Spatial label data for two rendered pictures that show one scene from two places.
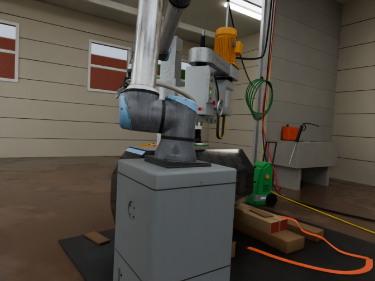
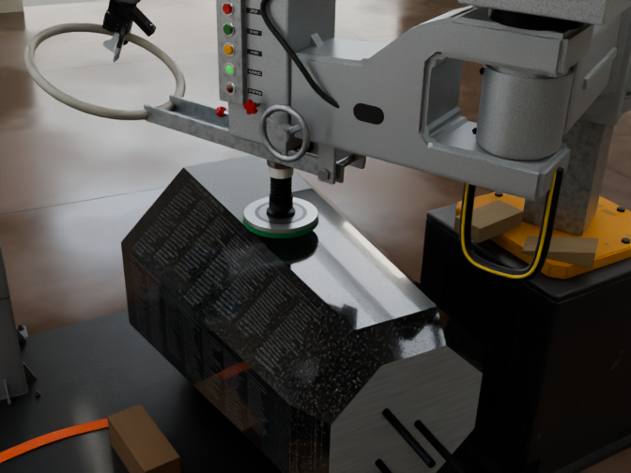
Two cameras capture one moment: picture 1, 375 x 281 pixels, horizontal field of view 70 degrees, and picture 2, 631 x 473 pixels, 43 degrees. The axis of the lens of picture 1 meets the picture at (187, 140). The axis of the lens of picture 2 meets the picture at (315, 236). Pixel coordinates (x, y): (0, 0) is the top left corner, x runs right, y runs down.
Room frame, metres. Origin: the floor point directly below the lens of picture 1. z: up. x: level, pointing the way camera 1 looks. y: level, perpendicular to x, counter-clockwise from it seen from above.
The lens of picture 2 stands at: (2.82, -2.14, 1.93)
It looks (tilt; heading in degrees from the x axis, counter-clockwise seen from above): 28 degrees down; 98
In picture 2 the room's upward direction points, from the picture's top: 1 degrees clockwise
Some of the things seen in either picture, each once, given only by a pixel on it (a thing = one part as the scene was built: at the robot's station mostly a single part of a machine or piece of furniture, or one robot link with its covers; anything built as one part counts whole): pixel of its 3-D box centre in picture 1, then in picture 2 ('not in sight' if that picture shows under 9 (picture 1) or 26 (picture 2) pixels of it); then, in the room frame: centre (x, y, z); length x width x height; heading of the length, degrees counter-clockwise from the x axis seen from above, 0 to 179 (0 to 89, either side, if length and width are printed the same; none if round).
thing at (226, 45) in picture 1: (226, 48); not in sight; (3.03, -0.38, 1.90); 0.31 x 0.28 x 0.40; 65
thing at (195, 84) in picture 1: (202, 94); (306, 68); (2.51, -0.12, 1.32); 0.36 x 0.22 x 0.45; 155
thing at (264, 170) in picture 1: (260, 172); not in sight; (3.75, -1.04, 0.43); 0.35 x 0.35 x 0.87; 24
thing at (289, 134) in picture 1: (292, 133); not in sight; (5.29, -2.03, 1.00); 0.50 x 0.22 x 0.33; 124
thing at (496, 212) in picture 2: not in sight; (488, 221); (3.04, 0.12, 0.81); 0.20 x 0.10 x 0.05; 47
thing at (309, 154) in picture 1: (303, 163); not in sight; (5.18, -2.25, 0.43); 1.30 x 0.62 x 0.86; 124
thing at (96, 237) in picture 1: (96, 237); not in sight; (2.27, 0.73, 0.02); 0.25 x 0.10 x 0.01; 50
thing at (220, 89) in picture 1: (215, 100); (411, 99); (2.78, -0.26, 1.30); 0.74 x 0.23 x 0.49; 155
